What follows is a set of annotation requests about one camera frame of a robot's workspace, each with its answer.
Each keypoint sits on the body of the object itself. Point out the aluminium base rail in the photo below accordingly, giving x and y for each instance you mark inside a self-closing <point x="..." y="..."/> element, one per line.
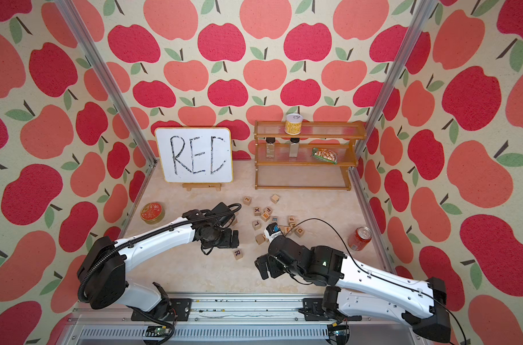
<point x="240" y="319"/>

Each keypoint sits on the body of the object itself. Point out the red soda can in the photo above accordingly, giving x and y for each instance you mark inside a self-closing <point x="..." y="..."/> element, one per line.
<point x="360" y="238"/>

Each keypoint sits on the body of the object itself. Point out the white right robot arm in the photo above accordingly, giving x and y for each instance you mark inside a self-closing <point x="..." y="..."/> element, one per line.
<point x="354" y="289"/>

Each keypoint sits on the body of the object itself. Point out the yellow can on shelf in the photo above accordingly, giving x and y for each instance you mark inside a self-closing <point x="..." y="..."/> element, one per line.
<point x="293" y="124"/>

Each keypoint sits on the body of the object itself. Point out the whiteboard with REC writing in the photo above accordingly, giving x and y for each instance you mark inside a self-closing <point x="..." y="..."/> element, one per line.
<point x="195" y="155"/>

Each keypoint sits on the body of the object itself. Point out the glass spice jar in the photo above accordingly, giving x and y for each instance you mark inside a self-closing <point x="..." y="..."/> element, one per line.
<point x="270" y="147"/>
<point x="294" y="147"/>

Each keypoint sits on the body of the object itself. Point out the wooden whiteboard easel stand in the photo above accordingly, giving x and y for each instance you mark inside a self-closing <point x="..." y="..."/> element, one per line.
<point x="191" y="186"/>

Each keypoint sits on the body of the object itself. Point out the left glass spice jar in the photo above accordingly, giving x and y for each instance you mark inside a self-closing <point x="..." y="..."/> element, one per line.
<point x="270" y="147"/>

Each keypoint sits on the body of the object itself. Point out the wooden block letter R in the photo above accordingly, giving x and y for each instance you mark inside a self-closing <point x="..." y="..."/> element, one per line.
<point x="238" y="254"/>

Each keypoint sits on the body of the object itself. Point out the round red tin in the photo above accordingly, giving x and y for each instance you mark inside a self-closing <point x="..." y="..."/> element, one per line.
<point x="152" y="213"/>

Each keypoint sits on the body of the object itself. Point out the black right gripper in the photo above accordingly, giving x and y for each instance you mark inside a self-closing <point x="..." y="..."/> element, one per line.
<point x="271" y="269"/>

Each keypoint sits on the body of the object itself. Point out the plain wooden block near A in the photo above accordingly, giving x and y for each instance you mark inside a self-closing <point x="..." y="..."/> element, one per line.
<point x="260" y="239"/>

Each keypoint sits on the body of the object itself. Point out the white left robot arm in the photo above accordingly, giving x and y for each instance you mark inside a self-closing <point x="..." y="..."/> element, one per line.
<point x="103" y="273"/>

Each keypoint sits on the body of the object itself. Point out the wooden two-tier shelf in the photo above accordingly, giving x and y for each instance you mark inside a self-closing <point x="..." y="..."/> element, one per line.
<point x="305" y="172"/>

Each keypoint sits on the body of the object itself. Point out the wooden block letter L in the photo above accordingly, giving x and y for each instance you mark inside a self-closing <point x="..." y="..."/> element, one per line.
<point x="256" y="224"/>

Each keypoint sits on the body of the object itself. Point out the wooden block brown letter D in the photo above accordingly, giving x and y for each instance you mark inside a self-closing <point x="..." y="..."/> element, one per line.
<point x="299" y="231"/>

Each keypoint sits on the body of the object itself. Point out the green snack packet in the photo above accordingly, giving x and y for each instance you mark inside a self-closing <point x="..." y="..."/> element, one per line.
<point x="325" y="155"/>

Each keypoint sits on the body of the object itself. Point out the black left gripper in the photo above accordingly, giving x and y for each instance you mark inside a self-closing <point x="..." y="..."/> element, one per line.
<point x="230" y="242"/>

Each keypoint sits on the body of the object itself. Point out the right glass spice jar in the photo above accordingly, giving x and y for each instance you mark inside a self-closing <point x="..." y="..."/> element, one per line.
<point x="294" y="147"/>

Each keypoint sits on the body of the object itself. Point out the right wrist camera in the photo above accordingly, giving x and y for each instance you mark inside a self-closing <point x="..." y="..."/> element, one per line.
<point x="272" y="231"/>

